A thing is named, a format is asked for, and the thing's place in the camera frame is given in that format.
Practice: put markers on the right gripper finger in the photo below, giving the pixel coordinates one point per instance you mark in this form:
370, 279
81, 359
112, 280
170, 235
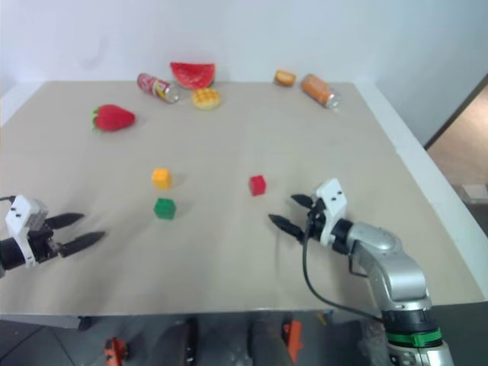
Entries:
302, 200
286, 225

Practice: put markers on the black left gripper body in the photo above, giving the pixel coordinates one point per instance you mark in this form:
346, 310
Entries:
41, 244

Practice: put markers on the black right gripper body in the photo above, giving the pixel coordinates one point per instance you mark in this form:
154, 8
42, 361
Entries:
317, 220

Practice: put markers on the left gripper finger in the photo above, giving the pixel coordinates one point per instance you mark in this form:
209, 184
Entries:
82, 241
67, 220

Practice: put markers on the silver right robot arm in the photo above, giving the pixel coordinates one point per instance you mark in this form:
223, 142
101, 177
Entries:
392, 267

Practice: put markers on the red cube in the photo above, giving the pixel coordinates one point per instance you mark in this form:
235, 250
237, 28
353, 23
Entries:
257, 185

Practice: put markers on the beige table cover sheet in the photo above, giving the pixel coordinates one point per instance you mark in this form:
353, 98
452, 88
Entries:
228, 152

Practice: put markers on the green cube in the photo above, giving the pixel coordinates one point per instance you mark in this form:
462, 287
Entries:
164, 209

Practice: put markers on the yellow cube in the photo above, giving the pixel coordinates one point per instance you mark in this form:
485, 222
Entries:
161, 178

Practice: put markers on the orange clamp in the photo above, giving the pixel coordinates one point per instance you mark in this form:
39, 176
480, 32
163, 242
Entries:
115, 348
294, 335

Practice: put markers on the red toy strawberry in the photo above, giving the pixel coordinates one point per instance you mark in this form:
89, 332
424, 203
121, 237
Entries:
113, 118

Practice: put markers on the orange drink can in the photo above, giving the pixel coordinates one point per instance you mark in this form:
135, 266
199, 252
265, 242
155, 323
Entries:
318, 88

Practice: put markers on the white table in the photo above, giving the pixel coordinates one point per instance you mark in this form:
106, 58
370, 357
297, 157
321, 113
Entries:
392, 129

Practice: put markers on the brown bread roll toy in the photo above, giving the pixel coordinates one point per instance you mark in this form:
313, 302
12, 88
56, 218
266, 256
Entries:
285, 78

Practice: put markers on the yellow waffle bun toy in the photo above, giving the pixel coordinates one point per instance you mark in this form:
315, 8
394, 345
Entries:
206, 98

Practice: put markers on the cardboard box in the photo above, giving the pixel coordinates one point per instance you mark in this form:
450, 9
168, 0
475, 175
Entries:
475, 192

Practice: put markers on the red drink can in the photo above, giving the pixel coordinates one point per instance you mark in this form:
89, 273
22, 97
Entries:
155, 86

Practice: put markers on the red watermelon slice toy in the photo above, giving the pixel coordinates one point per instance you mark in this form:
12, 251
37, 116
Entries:
192, 74

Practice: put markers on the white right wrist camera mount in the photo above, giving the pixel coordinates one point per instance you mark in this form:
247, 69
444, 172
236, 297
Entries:
332, 201

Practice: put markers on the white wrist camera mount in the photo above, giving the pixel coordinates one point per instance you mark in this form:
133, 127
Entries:
332, 201
21, 216

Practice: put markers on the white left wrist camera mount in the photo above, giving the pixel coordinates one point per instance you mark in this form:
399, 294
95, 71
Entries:
21, 216

